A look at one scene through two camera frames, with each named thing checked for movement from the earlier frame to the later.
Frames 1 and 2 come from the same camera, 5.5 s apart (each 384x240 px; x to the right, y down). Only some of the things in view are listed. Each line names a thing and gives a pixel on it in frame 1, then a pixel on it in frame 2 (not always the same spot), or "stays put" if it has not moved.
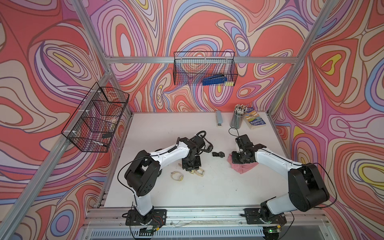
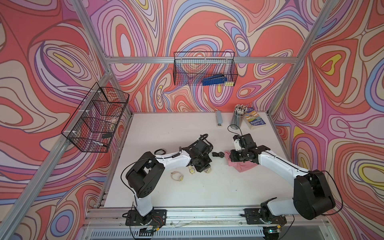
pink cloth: (240, 168) stays put
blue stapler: (214, 79) stays put
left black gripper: (199, 164) to (208, 164)
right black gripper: (235, 160) stays put
